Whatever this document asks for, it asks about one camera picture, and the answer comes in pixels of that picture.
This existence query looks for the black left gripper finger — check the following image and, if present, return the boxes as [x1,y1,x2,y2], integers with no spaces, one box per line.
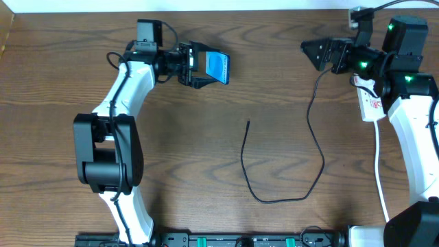
[189,40,220,54]
[191,77,218,89]

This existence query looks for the blue Galaxy smartphone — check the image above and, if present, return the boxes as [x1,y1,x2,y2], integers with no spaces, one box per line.
[205,51,230,84]

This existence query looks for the black USB charging cable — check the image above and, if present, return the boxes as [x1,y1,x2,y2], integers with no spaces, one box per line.
[239,67,335,204]

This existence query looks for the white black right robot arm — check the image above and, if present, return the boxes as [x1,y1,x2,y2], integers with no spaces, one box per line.
[300,15,438,246]

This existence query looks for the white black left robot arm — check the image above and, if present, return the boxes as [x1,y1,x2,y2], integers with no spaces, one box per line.
[73,40,230,246]

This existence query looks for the white power strip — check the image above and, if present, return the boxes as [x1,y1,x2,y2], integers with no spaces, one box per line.
[350,74,385,122]

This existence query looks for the white power strip cord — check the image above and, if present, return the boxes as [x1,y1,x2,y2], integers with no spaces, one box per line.
[372,119,392,224]

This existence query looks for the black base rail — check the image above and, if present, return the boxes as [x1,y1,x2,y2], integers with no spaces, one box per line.
[74,232,351,247]

